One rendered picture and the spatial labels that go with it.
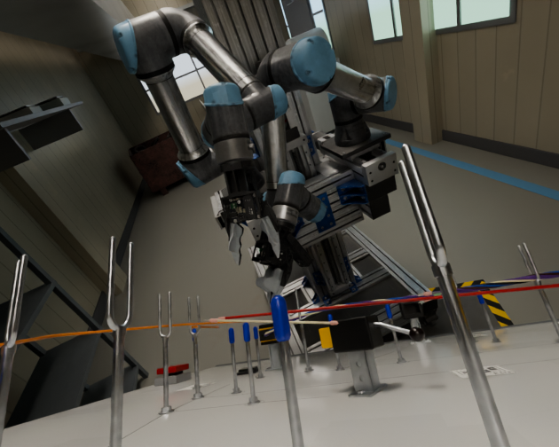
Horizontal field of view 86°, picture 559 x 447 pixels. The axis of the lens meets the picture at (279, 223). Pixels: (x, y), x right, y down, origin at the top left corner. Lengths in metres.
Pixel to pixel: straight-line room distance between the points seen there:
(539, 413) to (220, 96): 0.59
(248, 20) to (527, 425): 1.31
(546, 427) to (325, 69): 0.81
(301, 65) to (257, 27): 0.52
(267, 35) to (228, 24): 0.15
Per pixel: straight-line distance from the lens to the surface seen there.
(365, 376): 0.35
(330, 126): 5.24
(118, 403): 0.21
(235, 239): 0.65
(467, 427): 0.24
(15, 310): 0.25
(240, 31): 1.34
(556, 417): 0.26
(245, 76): 0.82
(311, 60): 0.86
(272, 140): 0.96
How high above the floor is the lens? 1.63
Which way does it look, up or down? 30 degrees down
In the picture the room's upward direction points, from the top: 23 degrees counter-clockwise
